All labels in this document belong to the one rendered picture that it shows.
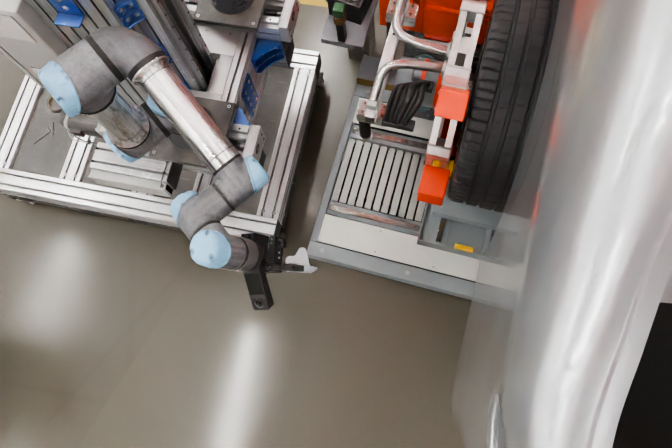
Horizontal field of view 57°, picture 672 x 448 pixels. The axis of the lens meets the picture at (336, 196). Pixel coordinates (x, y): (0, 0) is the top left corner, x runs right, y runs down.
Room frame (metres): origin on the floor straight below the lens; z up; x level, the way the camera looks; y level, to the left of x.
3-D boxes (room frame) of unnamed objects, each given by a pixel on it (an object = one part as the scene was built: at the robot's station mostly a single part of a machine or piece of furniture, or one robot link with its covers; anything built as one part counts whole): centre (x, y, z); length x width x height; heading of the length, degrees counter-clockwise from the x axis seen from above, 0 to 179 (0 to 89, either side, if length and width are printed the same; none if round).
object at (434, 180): (0.53, -0.28, 0.85); 0.09 x 0.08 x 0.07; 151
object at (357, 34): (1.50, -0.27, 0.44); 0.43 x 0.17 x 0.03; 151
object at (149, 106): (0.91, 0.39, 0.98); 0.13 x 0.12 x 0.14; 116
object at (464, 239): (0.68, -0.55, 0.13); 0.50 x 0.36 x 0.10; 151
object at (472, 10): (0.81, -0.42, 0.85); 0.54 x 0.07 x 0.54; 151
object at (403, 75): (0.85, -0.36, 0.85); 0.21 x 0.14 x 0.14; 61
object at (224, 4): (1.36, 0.17, 0.87); 0.15 x 0.15 x 0.10
